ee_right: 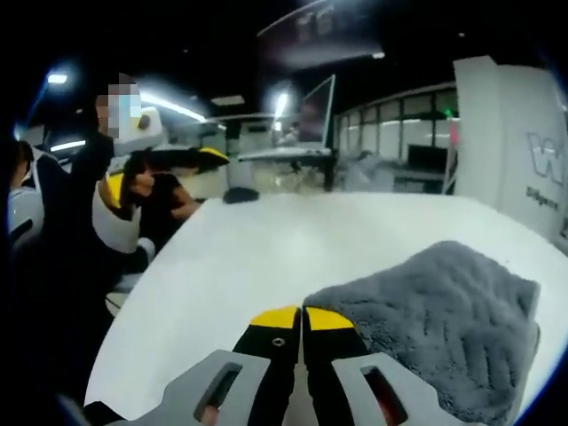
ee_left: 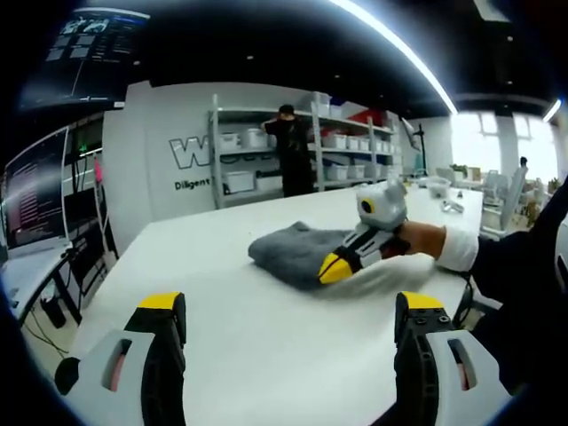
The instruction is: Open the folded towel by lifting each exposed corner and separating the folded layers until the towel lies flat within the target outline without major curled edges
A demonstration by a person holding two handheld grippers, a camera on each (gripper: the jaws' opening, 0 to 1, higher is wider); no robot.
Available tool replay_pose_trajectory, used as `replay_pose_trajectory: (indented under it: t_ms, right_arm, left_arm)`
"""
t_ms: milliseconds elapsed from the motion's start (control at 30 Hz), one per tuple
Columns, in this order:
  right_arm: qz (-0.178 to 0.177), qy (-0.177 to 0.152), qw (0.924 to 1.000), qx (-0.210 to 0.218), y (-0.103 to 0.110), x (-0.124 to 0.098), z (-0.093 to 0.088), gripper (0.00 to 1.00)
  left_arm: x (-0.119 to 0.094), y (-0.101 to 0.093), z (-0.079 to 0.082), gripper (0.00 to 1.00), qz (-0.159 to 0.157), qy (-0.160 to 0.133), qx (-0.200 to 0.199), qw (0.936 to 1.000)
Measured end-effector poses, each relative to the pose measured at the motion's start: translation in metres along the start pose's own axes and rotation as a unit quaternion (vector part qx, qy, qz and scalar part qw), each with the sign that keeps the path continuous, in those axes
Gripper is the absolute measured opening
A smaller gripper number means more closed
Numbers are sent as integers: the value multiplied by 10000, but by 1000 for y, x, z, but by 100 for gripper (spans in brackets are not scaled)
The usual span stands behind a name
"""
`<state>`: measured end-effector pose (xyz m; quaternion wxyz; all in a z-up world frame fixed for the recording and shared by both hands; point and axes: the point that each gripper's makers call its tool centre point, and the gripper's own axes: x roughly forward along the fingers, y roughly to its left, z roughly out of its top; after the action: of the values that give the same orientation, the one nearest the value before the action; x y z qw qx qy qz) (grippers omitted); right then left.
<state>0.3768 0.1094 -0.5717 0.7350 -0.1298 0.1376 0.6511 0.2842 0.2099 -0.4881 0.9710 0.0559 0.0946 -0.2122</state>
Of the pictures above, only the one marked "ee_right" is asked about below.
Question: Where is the grey plush towel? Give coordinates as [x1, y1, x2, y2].
[304, 240, 542, 425]

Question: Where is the person's left hand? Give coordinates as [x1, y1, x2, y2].
[125, 154, 155, 199]

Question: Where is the dark cloth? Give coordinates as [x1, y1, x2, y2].
[144, 171, 203, 236]

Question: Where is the small black object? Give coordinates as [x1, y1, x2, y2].
[221, 185, 261, 204]

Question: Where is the standing desk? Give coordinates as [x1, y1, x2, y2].
[238, 147, 336, 193]

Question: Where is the person's dark clothed torso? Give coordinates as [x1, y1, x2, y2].
[37, 130, 152, 320]

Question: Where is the hanging dark display panel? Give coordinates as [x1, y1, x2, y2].
[256, 0, 383, 59]

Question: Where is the black equipment cabinet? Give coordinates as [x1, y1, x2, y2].
[406, 144, 448, 173]

